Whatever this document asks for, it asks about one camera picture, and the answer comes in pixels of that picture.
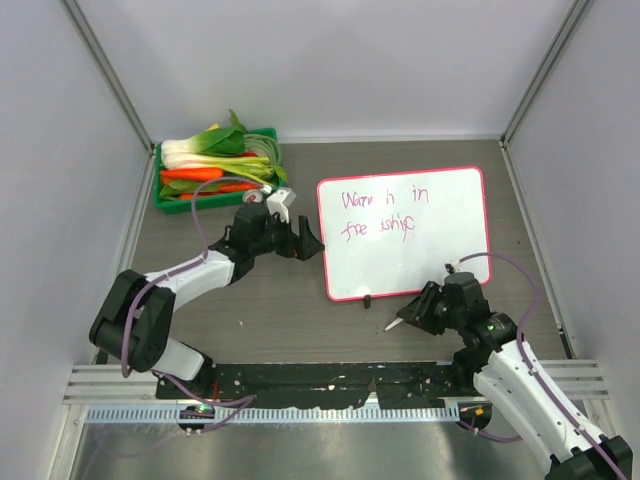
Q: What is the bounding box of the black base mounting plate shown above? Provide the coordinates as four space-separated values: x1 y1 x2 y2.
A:
154 362 477 410

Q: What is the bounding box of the white slotted cable duct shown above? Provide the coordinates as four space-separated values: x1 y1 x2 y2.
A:
85 402 459 425

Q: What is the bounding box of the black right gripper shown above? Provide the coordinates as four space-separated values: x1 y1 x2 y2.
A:
396 280 465 335

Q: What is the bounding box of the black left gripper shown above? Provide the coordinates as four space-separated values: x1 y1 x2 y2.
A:
251 209 324 261

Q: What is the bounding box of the pink framed whiteboard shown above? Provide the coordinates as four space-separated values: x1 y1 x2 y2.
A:
316 166 492 302

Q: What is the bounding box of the white marker with pink cap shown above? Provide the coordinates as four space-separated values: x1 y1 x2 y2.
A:
384 318 404 332

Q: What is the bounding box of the green plastic tray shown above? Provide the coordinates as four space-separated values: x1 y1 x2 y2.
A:
153 127 287 214

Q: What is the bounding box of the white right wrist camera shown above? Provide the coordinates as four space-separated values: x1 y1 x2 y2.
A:
445 261 462 274

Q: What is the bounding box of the bok choy toy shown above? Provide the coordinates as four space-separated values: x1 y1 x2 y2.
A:
160 110 248 160

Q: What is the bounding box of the green onion toy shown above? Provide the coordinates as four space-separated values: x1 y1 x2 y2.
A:
161 154 288 185

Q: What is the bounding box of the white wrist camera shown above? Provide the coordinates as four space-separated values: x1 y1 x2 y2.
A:
445 261 462 274
266 187 296 223

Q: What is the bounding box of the green leaf vegetable toy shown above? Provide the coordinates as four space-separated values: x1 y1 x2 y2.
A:
158 180 223 201

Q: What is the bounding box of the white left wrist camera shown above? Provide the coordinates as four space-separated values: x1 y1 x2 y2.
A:
266 187 296 223

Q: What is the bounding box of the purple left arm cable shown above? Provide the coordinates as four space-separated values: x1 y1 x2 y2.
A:
120 178 274 434

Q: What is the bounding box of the orange carrot toy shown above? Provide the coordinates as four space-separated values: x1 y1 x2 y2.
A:
160 167 224 184

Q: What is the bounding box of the blue silver energy drink can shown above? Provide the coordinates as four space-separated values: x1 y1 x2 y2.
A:
242 189 264 203

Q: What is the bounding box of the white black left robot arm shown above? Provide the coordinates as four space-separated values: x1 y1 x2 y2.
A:
89 203 324 399

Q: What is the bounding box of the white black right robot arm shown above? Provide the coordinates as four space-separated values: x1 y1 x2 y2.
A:
396 272 633 479

